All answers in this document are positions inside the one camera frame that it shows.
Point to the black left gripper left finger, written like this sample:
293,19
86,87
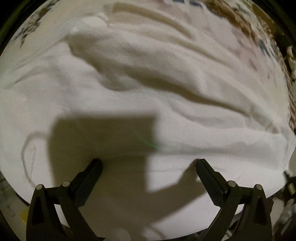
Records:
43,221

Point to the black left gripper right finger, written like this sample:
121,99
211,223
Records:
254,223

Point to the white denim pants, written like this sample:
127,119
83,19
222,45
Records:
147,93

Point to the floral beige bed blanket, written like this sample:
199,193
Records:
239,13

